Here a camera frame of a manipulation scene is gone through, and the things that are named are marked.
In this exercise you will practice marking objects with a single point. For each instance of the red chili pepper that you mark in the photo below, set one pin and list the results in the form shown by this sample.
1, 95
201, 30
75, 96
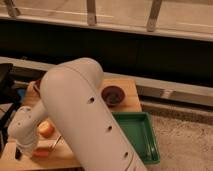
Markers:
41, 153

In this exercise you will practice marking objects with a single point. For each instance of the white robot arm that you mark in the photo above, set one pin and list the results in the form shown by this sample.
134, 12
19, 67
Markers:
70, 97

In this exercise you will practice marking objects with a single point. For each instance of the metal measuring cup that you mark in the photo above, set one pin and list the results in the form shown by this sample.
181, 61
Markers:
55, 143

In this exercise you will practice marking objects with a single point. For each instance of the dark red bowl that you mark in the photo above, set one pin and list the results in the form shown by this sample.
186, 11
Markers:
113, 95

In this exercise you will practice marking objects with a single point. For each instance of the green plastic tray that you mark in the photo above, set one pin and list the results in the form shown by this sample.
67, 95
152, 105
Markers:
138, 128

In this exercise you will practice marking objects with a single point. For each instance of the brown bowl with items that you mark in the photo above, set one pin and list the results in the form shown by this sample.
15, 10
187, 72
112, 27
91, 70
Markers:
37, 86

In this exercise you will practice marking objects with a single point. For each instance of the orange apple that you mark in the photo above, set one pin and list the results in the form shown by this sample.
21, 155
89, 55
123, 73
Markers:
46, 129

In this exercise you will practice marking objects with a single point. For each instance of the black object at left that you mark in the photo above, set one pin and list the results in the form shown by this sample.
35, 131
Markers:
7, 95

